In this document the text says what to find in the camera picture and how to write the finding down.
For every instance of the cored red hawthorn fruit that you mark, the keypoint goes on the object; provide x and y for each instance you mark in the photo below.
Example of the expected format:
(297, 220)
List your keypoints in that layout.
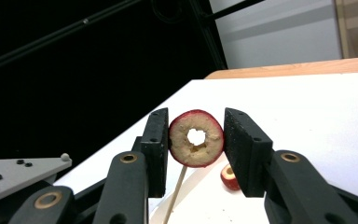
(230, 180)
(180, 146)

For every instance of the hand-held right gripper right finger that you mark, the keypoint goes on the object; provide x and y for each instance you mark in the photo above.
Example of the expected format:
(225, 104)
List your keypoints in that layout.
(247, 155)

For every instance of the white cabinet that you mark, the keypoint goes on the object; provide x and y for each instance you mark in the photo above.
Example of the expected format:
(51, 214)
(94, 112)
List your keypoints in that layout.
(276, 34)

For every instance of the thin wooden skewer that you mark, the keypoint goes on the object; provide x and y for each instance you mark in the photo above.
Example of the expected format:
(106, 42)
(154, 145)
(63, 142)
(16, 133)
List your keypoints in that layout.
(175, 193)

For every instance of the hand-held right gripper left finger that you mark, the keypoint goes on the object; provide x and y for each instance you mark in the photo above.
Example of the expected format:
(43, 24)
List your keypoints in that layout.
(157, 155)

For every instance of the wooden table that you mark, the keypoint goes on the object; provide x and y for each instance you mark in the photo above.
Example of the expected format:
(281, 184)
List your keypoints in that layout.
(292, 67)

